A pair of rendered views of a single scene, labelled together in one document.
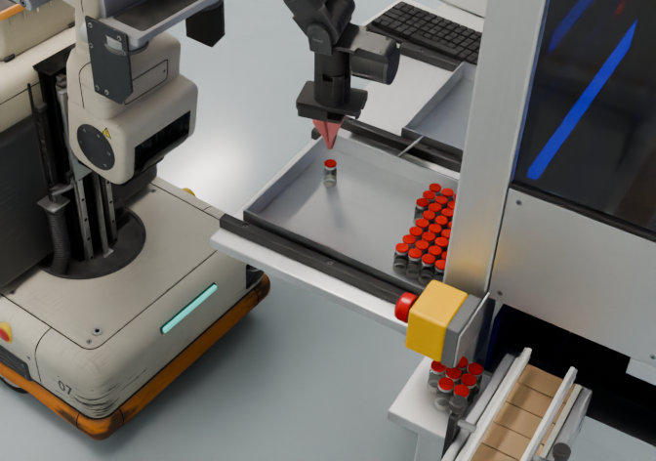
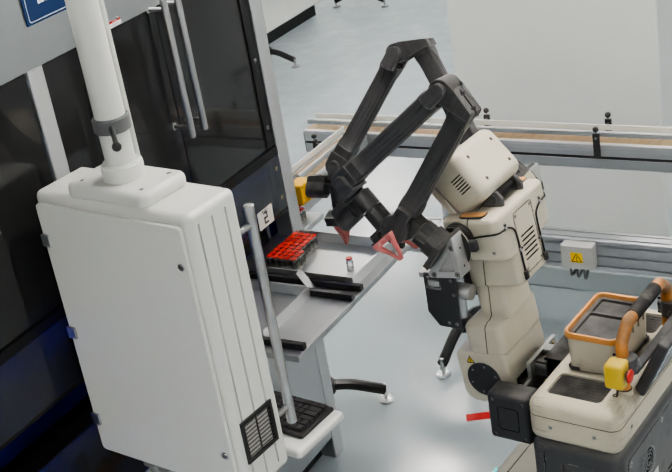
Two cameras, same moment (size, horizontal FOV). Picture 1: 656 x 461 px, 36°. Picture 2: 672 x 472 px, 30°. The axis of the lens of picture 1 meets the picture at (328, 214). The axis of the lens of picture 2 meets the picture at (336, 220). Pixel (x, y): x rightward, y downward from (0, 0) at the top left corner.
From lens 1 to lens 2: 4.80 m
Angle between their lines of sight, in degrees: 115
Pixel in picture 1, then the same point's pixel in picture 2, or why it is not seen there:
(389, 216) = (319, 264)
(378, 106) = (322, 313)
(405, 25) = (299, 405)
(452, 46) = not seen: hidden behind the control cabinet
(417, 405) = (311, 215)
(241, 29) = not seen: outside the picture
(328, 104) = not seen: hidden behind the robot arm
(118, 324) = (526, 453)
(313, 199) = (359, 263)
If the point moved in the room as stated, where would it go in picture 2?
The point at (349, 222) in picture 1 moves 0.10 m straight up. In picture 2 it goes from (339, 258) to (334, 230)
